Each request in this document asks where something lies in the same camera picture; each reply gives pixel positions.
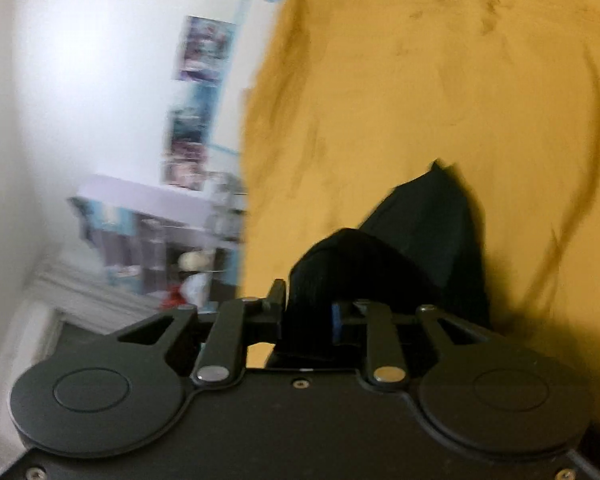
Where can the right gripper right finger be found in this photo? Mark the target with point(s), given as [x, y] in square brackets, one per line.
[389, 349]

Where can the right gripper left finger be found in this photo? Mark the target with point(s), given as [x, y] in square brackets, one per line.
[211, 348]

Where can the black garment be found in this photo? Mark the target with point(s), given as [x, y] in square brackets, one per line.
[421, 245]

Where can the purple shelf unit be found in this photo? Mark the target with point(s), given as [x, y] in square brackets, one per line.
[179, 248]

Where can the mustard yellow bed cover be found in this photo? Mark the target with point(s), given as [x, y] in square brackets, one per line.
[357, 96]

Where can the wall photo posters strip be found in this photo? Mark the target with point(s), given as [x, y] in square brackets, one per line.
[194, 150]

